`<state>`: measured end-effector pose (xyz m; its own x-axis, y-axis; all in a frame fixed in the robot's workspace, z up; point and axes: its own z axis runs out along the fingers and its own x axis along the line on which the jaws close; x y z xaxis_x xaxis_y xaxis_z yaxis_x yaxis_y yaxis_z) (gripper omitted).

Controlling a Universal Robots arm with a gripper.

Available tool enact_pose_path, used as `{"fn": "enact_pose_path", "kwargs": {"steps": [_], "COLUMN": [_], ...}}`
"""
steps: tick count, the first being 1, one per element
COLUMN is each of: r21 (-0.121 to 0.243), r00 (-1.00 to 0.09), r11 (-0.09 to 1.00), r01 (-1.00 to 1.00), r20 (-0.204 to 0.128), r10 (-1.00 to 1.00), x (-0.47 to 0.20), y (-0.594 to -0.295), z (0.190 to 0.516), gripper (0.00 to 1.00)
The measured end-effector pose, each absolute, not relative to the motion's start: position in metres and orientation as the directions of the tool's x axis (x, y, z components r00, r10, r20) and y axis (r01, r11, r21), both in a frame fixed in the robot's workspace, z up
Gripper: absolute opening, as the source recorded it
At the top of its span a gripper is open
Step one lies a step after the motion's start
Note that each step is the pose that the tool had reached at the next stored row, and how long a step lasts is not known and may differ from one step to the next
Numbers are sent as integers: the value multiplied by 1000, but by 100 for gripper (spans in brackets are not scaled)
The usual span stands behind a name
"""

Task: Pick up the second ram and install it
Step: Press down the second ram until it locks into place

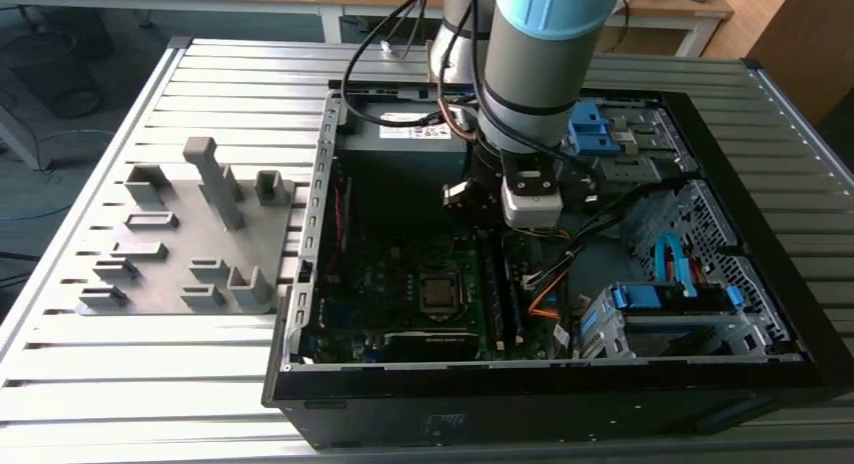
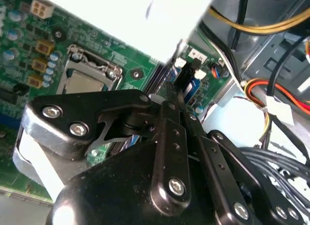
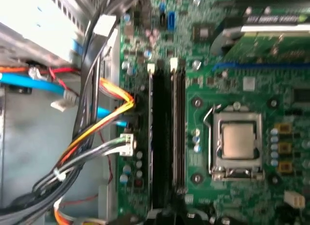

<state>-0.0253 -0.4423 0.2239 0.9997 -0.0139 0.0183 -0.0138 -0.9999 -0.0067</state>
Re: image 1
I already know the grey metal drive cage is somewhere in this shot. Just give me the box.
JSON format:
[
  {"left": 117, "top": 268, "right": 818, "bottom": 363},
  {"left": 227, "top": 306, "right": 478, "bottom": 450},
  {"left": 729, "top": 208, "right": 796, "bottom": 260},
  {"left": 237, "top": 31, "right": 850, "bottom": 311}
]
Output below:
[{"left": 557, "top": 101, "right": 702, "bottom": 215}]

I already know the grey power supply unit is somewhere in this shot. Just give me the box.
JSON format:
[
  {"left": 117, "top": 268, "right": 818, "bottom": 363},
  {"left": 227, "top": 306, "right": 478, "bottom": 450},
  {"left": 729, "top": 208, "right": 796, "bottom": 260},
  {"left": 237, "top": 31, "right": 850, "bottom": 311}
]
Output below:
[{"left": 333, "top": 102, "right": 470, "bottom": 220}]

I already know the red black twisted wire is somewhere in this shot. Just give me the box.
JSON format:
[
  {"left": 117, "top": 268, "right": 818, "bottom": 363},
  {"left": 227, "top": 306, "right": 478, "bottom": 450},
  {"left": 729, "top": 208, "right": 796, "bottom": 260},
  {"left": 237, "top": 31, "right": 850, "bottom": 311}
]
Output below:
[{"left": 333, "top": 176, "right": 353, "bottom": 253}]

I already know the blue data cable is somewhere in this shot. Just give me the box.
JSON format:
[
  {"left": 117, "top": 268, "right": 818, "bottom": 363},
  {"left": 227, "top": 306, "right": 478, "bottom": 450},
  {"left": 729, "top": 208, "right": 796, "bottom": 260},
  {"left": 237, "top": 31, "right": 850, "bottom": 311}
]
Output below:
[{"left": 656, "top": 233, "right": 701, "bottom": 299}]

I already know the orange data cable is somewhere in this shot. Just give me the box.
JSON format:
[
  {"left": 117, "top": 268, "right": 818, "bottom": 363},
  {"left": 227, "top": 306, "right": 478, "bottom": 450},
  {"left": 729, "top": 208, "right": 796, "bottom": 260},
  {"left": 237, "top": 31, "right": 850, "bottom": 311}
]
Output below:
[{"left": 529, "top": 273, "right": 570, "bottom": 321}]

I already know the grey parts rack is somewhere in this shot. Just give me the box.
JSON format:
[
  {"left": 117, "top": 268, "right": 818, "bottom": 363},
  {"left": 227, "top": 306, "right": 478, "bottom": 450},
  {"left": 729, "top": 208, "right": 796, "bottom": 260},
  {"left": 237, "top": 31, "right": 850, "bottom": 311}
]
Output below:
[{"left": 77, "top": 136, "right": 299, "bottom": 316}]

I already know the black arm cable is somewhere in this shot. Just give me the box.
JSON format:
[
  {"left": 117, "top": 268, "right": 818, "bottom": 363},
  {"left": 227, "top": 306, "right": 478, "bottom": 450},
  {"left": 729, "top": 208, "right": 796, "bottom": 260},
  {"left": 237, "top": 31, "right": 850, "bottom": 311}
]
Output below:
[{"left": 341, "top": 0, "right": 442, "bottom": 126}]

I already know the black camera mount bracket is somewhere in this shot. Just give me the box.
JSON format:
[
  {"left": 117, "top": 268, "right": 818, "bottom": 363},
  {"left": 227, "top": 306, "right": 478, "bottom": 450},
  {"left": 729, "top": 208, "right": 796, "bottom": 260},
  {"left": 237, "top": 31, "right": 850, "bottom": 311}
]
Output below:
[{"left": 500, "top": 153, "right": 560, "bottom": 195}]

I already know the wooden desk with white frame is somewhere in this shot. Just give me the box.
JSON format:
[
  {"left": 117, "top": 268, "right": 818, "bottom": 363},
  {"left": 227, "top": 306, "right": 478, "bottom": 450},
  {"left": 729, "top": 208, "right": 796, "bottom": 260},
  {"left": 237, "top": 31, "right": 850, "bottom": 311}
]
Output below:
[{"left": 0, "top": 0, "right": 736, "bottom": 58}]

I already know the green motherboard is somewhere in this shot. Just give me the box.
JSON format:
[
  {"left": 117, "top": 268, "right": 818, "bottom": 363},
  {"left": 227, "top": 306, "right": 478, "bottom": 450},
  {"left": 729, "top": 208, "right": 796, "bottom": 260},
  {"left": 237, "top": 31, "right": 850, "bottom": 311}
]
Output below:
[{"left": 313, "top": 218, "right": 576, "bottom": 363}]

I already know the white camera box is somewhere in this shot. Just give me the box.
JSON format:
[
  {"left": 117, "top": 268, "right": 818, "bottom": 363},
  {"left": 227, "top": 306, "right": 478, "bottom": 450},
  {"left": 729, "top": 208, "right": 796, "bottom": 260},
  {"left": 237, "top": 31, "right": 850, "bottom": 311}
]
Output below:
[{"left": 501, "top": 187, "right": 566, "bottom": 229}]

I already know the silver CPU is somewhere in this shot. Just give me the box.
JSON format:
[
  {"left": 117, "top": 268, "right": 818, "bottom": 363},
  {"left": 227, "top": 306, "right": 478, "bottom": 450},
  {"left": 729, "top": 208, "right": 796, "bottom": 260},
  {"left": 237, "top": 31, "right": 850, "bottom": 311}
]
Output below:
[{"left": 421, "top": 277, "right": 461, "bottom": 308}]

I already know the grey metal disk bay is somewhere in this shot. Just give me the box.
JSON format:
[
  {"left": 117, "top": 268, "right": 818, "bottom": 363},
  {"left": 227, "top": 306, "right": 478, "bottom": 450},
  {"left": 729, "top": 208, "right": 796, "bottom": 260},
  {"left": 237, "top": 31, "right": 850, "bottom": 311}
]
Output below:
[{"left": 577, "top": 283, "right": 802, "bottom": 360}]

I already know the black disk with blue carrier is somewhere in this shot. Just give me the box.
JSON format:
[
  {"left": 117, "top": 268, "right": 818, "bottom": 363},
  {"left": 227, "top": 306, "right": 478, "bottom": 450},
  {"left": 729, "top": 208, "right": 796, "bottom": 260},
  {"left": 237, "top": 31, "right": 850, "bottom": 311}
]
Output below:
[{"left": 610, "top": 281, "right": 748, "bottom": 318}]

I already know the blue plastic disk carrier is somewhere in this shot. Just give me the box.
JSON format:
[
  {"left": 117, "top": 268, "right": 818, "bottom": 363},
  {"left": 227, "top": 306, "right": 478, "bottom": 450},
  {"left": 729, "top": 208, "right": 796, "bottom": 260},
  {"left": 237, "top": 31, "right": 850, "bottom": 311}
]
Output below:
[{"left": 565, "top": 99, "right": 620, "bottom": 158}]

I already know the brown wooden cabinet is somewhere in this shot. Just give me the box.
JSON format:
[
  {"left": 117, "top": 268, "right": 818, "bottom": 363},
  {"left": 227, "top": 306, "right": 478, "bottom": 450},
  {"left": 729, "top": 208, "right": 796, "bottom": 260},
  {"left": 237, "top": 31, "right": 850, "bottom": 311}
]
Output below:
[{"left": 700, "top": 0, "right": 854, "bottom": 130}]

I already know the black PC case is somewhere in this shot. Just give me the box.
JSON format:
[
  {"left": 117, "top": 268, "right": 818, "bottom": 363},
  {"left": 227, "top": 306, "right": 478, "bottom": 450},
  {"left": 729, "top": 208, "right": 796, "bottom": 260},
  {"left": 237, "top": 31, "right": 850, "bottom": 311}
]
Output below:
[{"left": 258, "top": 78, "right": 844, "bottom": 453}]

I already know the black CPU socket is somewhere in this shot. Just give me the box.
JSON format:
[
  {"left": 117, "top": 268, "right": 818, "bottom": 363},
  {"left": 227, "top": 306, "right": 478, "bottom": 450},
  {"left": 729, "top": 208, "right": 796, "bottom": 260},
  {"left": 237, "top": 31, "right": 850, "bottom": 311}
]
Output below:
[{"left": 413, "top": 267, "right": 470, "bottom": 323}]

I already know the thick black cable bundle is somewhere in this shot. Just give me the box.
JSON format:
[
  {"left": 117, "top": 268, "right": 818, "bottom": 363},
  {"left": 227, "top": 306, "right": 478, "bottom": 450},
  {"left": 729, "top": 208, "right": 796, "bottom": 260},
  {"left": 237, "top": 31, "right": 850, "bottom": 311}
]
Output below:
[{"left": 524, "top": 181, "right": 689, "bottom": 290}]

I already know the black graphics card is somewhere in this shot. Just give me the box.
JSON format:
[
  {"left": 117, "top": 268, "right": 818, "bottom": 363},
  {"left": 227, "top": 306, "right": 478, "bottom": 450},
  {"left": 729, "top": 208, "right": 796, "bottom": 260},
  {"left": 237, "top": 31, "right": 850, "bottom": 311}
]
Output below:
[{"left": 383, "top": 330, "right": 484, "bottom": 364}]

